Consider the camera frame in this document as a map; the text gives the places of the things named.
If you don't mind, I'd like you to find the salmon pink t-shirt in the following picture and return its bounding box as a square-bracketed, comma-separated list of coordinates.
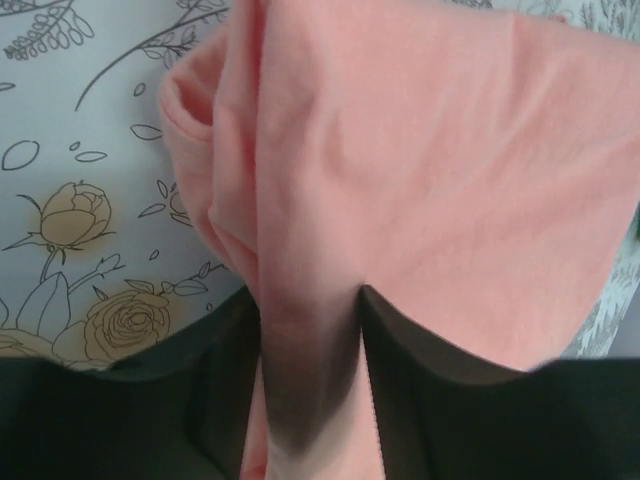
[159, 1, 639, 479]

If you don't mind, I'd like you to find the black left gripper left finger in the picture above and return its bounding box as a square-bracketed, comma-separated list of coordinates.
[1, 289, 260, 479]

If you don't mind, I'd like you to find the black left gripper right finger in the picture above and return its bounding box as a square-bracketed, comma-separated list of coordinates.
[359, 286, 639, 480]

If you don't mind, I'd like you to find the floral patterned table mat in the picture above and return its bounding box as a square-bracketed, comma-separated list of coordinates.
[0, 0, 640, 375]

